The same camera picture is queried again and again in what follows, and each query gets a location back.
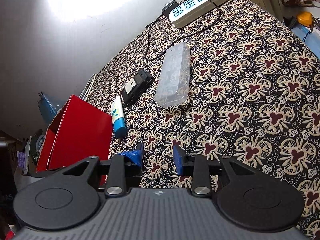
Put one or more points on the clear plastic case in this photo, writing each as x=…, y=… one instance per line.
x=173, y=83

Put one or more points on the white tube blue cap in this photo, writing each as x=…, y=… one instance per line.
x=118, y=118

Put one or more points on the blue plastic bag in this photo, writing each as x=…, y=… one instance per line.
x=48, y=107

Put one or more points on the black power adapter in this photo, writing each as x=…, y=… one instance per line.
x=170, y=6

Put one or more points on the floral patterned cloth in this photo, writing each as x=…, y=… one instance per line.
x=253, y=95

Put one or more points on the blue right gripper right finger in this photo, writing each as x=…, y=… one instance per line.
x=179, y=158

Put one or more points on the red cardboard box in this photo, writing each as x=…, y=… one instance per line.
x=78, y=131

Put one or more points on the black rectangular device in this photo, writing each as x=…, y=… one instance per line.
x=136, y=86

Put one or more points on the white power strip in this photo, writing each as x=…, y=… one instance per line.
x=191, y=10

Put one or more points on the orange round object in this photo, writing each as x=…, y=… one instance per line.
x=305, y=18

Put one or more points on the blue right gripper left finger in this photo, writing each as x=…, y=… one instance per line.
x=136, y=155

